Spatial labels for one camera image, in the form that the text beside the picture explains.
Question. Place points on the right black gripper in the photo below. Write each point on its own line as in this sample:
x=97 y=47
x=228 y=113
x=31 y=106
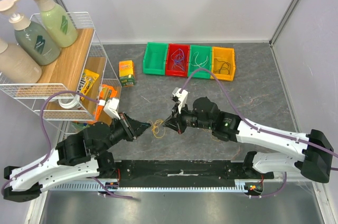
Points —
x=177 y=120

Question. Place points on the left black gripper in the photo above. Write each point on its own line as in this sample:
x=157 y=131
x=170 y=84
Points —
x=134 y=128

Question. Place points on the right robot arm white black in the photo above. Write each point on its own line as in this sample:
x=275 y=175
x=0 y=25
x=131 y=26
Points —
x=307 y=154

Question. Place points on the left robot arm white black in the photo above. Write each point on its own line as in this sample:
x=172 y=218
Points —
x=81 y=155

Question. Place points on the orange toy package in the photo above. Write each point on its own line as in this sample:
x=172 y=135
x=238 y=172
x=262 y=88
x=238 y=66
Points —
x=106 y=93

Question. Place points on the colourful box on lower shelf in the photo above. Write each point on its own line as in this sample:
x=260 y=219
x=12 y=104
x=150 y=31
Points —
x=79 y=126

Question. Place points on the red bin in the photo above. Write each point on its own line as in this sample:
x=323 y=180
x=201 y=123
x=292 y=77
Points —
x=177 y=61

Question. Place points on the yellow green small box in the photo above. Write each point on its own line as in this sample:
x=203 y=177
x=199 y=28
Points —
x=127 y=73

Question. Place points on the left green bin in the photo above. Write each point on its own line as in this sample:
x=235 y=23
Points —
x=154 y=60

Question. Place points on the white tape roll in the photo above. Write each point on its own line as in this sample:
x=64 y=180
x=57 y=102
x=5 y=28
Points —
x=70 y=103

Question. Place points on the yellow candy bag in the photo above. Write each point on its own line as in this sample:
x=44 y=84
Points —
x=87 y=80

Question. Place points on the yellow bin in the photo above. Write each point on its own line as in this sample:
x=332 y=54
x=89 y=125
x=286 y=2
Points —
x=223 y=63

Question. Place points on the dark green pump bottle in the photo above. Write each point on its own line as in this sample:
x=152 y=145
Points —
x=34 y=39

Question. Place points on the beige pump bottle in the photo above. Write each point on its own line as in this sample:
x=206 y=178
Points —
x=16 y=64

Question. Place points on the light green pump bottle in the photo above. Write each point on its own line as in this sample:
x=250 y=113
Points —
x=57 y=23

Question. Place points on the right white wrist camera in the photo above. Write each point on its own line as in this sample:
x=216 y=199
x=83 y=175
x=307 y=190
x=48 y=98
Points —
x=180 y=98

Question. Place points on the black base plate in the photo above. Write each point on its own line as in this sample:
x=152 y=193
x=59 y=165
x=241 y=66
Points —
x=181 y=172

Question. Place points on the white wire shelf rack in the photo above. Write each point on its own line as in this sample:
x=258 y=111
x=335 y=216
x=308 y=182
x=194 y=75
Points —
x=64 y=74

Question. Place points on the slotted cable duct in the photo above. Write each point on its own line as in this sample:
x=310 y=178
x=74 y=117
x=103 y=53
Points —
x=91 y=186

